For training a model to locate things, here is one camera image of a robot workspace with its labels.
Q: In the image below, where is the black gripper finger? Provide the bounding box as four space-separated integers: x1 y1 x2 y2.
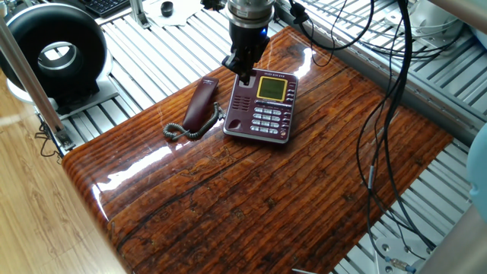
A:
221 49 245 78
239 48 263 87

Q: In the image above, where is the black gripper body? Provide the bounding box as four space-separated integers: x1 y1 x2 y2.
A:
229 22 273 64

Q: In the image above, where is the maroon telephone handset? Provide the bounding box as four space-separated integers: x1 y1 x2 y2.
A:
181 75 221 134

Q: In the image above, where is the grey telephone cord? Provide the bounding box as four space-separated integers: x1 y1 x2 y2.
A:
162 100 227 142

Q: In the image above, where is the maroon telephone base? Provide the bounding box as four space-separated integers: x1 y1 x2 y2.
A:
222 67 300 145

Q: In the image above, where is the white paper sheet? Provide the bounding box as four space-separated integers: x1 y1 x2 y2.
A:
143 0 205 28

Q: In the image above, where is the black keyboard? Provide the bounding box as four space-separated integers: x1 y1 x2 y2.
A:
78 0 131 18

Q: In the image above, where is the silver plate with holes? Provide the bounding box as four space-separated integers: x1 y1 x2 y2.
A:
383 0 464 53

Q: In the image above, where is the short aluminium upright post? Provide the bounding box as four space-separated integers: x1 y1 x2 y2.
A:
128 0 152 30

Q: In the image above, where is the black ring shaped device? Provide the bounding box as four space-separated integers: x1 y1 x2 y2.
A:
0 2 122 122

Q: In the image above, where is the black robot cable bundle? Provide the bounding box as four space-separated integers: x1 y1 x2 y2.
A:
288 0 463 273

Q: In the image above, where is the grey aluminium frame rail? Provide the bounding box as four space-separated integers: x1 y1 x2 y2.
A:
274 2 487 150

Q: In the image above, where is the aluminium frame post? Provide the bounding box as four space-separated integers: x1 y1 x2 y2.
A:
0 17 78 152

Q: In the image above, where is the thin black floor cable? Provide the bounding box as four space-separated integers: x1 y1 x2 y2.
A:
33 112 65 165

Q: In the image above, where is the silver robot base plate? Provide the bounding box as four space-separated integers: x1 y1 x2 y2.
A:
374 234 434 274

